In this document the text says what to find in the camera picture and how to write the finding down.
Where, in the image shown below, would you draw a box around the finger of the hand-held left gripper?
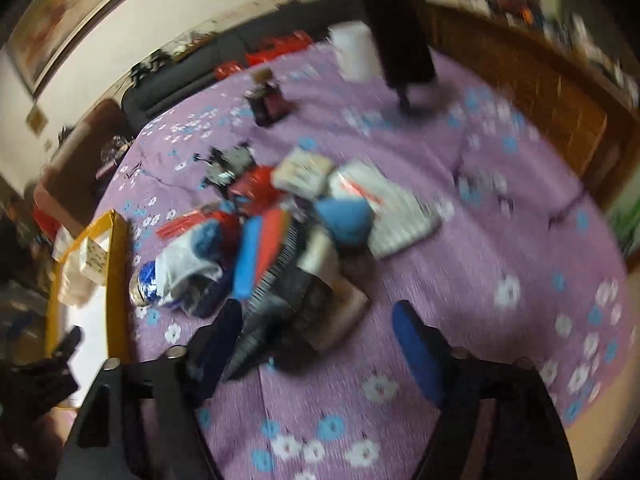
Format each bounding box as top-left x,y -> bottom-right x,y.
47,326 -> 83,362

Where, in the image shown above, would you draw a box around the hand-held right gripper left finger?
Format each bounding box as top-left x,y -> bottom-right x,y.
55,299 -> 244,480

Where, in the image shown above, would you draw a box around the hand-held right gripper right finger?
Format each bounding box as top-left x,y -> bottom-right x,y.
392,301 -> 578,480

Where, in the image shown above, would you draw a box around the black packet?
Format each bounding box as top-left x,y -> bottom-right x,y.
220,222 -> 333,382

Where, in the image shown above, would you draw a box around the white plastic bag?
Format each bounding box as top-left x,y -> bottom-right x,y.
154,239 -> 224,306

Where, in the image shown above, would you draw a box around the small white printed packet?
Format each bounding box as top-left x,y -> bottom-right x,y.
75,239 -> 110,286

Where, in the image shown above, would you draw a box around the blue and red sponge pack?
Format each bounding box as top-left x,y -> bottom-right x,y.
231,208 -> 292,302

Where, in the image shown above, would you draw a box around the blue print tissue pack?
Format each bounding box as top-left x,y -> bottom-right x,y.
129,260 -> 171,309

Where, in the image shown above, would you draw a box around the yellow cardboard box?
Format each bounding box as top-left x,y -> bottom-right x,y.
44,210 -> 132,411

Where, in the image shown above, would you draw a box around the white tissue pack red print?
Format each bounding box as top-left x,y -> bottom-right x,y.
334,159 -> 443,260

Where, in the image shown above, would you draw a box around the red plastic bag blue contents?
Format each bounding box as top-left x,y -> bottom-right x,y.
227,166 -> 277,207

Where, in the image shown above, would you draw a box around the person's left forearm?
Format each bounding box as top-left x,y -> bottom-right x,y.
0,405 -> 76,480

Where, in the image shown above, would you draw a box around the purple floral tablecloth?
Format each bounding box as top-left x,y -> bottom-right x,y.
92,42 -> 633,480

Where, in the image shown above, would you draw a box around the black electric motor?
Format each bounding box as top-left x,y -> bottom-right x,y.
194,142 -> 257,188

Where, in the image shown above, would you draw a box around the brown armchair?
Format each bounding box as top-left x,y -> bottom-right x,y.
32,99 -> 128,226

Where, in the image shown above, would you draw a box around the clear plastic bag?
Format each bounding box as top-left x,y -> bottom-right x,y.
97,134 -> 132,178

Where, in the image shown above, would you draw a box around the dark roller device cork top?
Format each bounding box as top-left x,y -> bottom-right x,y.
244,69 -> 295,128

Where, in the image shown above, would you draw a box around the small red plastic bag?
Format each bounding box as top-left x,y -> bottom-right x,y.
214,60 -> 247,81

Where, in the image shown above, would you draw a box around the black leather sofa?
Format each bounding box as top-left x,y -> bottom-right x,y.
121,0 -> 366,133

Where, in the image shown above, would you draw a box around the black device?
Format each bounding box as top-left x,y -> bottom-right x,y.
131,57 -> 156,83
152,47 -> 176,73

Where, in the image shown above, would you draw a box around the wooden sideboard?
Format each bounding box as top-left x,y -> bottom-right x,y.
402,0 -> 640,208

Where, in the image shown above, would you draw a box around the large red plastic bag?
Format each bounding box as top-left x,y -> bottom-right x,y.
245,30 -> 315,67

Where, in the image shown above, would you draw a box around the white plastic jar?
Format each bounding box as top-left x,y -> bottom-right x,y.
327,20 -> 377,83

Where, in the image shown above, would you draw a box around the black monitor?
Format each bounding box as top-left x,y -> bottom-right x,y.
357,0 -> 437,113

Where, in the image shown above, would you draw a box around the framed painting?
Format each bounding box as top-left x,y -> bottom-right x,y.
4,0 -> 168,98

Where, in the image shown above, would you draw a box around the black frame glasses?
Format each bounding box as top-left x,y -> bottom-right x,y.
450,162 -> 591,231

